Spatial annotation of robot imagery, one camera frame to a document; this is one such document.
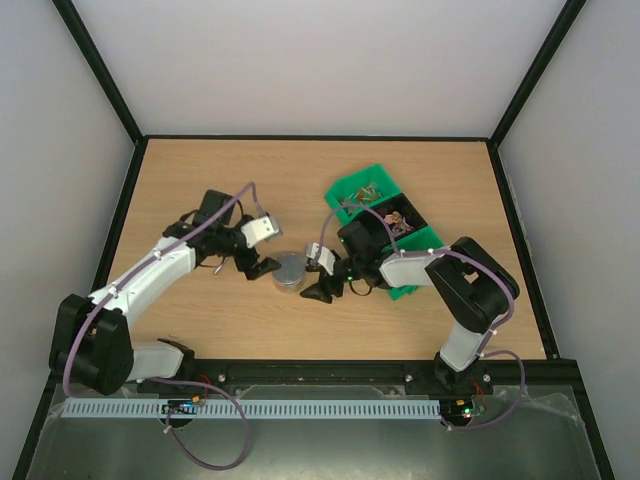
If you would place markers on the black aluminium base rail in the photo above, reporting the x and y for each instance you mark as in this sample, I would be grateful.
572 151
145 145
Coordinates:
416 377

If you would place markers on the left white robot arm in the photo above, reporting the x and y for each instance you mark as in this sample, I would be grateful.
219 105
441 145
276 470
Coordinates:
92 342

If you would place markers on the green candy bin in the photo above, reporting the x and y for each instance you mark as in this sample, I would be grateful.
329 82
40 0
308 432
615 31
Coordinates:
371 186
404 271

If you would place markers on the black candy bin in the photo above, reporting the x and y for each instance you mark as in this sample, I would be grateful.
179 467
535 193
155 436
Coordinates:
401 224

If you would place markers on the silver metal jar lid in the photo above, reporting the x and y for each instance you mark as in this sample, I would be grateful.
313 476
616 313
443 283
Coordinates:
292 266

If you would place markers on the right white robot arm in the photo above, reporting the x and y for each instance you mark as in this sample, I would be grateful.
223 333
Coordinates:
479 293

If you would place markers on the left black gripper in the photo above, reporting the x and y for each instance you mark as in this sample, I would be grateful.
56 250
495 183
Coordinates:
245 265

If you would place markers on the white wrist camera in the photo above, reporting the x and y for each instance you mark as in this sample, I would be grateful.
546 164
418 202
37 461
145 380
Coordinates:
260 229
320 258

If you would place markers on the light blue cable duct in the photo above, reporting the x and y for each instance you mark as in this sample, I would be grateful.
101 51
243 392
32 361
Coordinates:
253 409

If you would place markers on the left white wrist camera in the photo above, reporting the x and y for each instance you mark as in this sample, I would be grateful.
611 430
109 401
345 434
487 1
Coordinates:
260 229

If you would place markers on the clear glass jar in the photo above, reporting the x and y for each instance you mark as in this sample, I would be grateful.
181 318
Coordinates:
289 287

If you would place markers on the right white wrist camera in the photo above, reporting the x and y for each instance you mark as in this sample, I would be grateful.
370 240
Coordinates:
320 258

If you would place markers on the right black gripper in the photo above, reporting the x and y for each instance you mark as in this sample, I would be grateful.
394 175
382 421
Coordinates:
333 279

